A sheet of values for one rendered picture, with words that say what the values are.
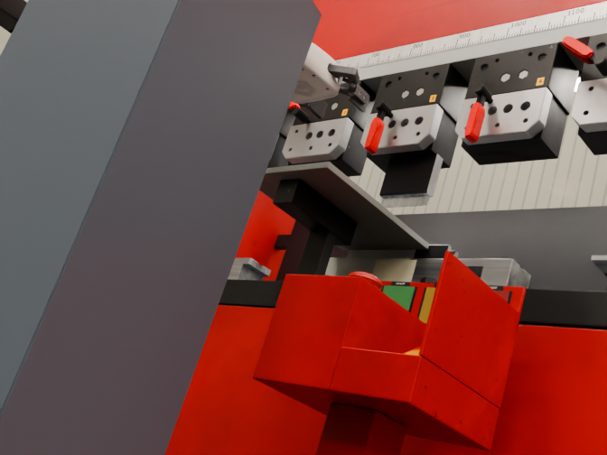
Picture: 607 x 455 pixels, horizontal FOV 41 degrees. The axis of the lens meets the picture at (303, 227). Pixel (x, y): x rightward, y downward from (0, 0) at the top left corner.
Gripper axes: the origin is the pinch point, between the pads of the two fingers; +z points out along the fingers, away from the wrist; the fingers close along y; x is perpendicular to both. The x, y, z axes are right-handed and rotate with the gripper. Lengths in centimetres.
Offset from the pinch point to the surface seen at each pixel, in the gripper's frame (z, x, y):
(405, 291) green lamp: -7.3, -36.1, 28.8
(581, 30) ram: 12.9, 16.8, 32.9
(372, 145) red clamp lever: 9.3, -2.3, 0.6
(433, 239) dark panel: 67, 9, -26
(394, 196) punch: 16.6, -8.3, 2.0
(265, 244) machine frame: 63, 7, -81
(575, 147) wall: 284, 176, -114
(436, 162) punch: 16.5, -2.5, 9.3
